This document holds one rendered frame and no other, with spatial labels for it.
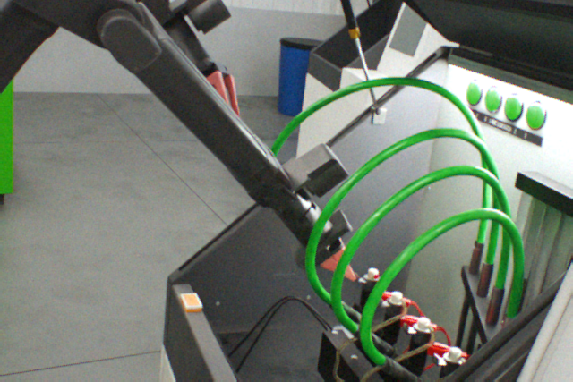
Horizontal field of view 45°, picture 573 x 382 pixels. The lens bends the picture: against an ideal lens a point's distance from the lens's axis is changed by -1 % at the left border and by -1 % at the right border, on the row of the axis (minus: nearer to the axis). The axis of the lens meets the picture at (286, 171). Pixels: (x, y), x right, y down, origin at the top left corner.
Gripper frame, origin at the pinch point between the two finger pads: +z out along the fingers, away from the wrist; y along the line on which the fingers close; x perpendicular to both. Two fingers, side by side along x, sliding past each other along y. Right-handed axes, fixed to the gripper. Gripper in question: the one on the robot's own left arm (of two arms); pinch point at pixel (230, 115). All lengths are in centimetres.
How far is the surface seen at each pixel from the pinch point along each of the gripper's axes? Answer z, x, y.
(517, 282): 44, -24, -18
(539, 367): 51, -21, -31
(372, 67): -37, -21, 322
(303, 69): -114, 40, 588
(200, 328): 27.1, 26.0, 1.3
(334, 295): 32.2, -3.4, -23.1
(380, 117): 12.7, -19.4, 28.1
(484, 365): 48, -15, -30
